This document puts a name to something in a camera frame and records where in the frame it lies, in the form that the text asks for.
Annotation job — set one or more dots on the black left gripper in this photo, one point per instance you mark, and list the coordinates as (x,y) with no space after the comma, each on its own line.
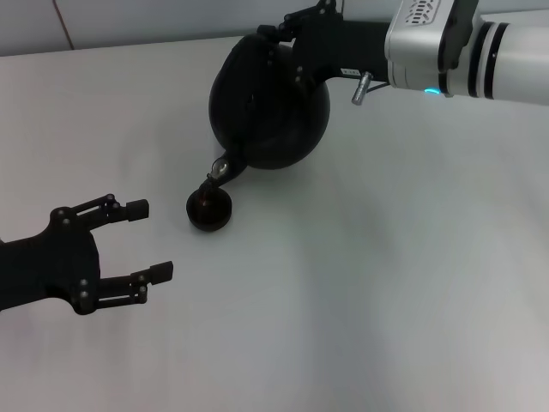
(47,270)

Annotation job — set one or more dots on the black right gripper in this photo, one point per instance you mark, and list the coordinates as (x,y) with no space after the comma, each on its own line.
(343,47)

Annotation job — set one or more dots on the small dark teacup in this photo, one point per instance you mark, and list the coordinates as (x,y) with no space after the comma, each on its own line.
(210,219)

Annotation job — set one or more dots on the black cast iron teapot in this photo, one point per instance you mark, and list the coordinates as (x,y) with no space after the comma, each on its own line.
(266,129)

